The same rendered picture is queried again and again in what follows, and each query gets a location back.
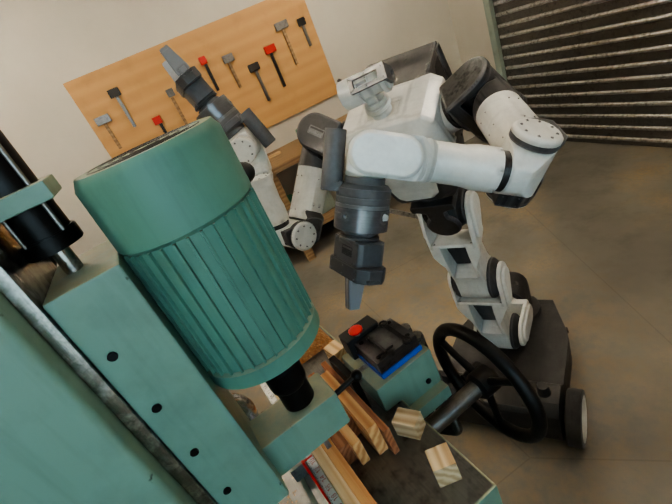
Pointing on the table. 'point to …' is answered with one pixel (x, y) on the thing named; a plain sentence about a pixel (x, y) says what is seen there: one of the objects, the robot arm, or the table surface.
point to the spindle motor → (205, 252)
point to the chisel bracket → (299, 426)
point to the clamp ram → (349, 376)
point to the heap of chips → (316, 345)
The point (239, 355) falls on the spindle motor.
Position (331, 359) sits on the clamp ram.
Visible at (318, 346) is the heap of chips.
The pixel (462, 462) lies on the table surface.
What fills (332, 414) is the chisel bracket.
